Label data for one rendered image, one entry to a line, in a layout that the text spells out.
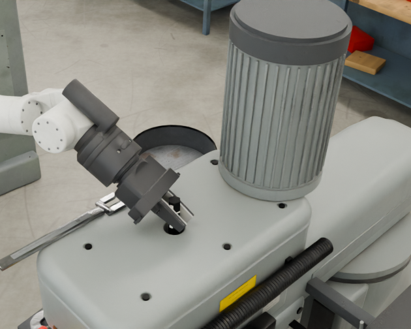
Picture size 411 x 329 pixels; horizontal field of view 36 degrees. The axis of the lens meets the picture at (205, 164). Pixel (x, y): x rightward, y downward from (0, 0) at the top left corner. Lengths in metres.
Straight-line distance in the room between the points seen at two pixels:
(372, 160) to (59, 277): 0.82
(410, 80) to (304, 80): 4.27
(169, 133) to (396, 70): 2.36
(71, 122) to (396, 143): 0.87
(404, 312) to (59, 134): 0.70
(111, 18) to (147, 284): 5.49
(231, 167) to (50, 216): 2.91
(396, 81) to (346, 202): 3.86
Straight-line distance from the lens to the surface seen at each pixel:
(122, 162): 1.03
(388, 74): 5.32
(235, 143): 1.13
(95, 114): 1.03
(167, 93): 5.14
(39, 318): 1.96
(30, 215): 4.04
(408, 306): 1.28
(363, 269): 1.55
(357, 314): 1.35
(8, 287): 3.64
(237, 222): 1.11
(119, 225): 1.10
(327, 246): 1.23
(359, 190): 1.45
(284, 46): 0.99
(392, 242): 1.65
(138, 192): 1.03
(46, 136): 1.05
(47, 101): 1.14
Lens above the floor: 2.63
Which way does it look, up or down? 37 degrees down
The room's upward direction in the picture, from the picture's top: 4 degrees clockwise
